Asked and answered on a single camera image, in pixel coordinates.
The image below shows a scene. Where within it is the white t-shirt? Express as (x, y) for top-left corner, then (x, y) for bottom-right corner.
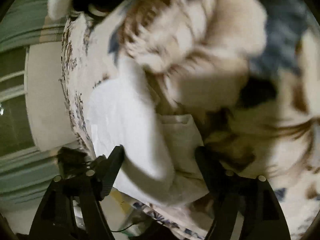
(85, 57), (208, 206)

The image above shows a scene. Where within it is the curtain lower left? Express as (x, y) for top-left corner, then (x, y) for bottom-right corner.
(1, 146), (60, 204)

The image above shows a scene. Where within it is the floral bed blanket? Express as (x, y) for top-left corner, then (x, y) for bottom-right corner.
(62, 0), (319, 239)

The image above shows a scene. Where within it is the green striped curtain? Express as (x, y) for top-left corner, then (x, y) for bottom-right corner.
(1, 0), (66, 53)

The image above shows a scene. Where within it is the window frame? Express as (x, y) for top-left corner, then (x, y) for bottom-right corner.
(1, 47), (35, 156)

